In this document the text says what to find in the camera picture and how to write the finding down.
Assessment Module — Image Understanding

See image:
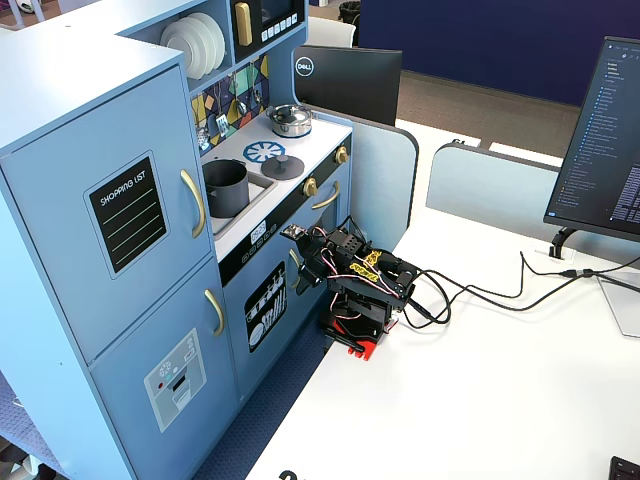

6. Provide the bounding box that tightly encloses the black keyboard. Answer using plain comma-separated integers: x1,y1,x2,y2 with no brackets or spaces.
608,455,640,480

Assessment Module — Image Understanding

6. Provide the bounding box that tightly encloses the gray toy sink basin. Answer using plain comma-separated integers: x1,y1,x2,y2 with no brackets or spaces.
201,172,280,239

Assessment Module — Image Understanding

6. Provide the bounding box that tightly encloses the silver monitor base plate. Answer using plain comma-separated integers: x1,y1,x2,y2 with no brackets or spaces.
596,276,640,339

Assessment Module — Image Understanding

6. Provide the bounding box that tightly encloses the long black cable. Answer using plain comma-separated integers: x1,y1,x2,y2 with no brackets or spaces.
399,264,640,330

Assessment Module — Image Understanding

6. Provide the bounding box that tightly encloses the black toy microwave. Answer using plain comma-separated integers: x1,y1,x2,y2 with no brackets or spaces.
230,0,306,64

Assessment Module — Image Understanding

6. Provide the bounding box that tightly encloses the gold fridge handle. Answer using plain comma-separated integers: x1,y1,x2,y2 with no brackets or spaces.
179,168,207,240

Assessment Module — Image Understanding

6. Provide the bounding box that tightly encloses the steel pot with lid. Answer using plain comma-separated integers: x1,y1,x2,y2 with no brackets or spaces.
265,103,314,139

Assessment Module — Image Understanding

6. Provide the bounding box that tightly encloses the white office chair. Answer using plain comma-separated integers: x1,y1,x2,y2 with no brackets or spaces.
306,16,358,49

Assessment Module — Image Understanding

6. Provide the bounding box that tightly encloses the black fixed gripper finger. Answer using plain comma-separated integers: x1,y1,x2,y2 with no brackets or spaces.
292,235,312,296

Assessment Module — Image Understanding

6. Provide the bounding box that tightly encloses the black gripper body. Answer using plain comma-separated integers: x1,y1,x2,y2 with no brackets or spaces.
298,225,335,274

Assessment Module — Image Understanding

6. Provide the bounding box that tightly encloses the gold freezer handle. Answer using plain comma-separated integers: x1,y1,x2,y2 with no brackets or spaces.
203,288,226,338

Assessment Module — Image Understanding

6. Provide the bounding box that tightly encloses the dark gray cooking pot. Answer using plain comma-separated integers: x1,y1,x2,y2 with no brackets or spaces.
201,158,251,219

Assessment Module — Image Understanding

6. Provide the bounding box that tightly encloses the gold oven handle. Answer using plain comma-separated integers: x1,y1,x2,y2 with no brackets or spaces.
311,179,342,211

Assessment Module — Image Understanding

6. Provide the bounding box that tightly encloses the blue toy kitchen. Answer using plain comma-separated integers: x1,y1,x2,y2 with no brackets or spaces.
0,0,354,480

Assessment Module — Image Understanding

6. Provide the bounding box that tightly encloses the black Dell monitor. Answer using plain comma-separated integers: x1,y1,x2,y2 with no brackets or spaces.
292,44,404,127

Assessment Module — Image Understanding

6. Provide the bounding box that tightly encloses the monitor with lit screen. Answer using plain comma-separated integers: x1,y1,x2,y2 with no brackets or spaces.
543,35,640,242

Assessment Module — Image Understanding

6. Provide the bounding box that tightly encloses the dark gray pot lid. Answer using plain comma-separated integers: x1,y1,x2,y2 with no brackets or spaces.
260,154,306,181

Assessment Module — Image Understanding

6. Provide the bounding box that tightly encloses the black five-joint robot arm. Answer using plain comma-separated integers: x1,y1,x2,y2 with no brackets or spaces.
319,214,419,347

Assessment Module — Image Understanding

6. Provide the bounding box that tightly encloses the tall blue desk divider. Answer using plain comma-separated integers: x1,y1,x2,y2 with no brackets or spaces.
309,110,420,254

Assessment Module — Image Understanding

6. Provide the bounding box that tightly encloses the low blue desk divider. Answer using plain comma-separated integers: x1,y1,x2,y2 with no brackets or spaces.
425,141,562,227

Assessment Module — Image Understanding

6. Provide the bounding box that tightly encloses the white toy plate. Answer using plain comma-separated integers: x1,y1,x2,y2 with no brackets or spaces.
160,23,202,80
175,17,217,76
187,12,227,69

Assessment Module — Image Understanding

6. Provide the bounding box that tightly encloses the red robot base clamp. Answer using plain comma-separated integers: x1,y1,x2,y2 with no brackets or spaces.
322,314,400,363

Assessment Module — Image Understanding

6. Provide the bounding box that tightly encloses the black cable with adapter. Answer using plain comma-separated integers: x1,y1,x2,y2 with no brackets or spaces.
518,249,640,292

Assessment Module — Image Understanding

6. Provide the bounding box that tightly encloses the hanging metal spatula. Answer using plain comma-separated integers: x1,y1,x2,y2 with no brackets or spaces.
214,82,230,137

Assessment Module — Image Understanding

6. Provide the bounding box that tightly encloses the black shopping list board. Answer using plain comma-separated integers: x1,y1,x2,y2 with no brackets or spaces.
88,155,168,275

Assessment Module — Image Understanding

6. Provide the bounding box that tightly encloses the hanging metal ladle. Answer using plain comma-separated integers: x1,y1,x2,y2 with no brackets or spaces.
232,72,250,117

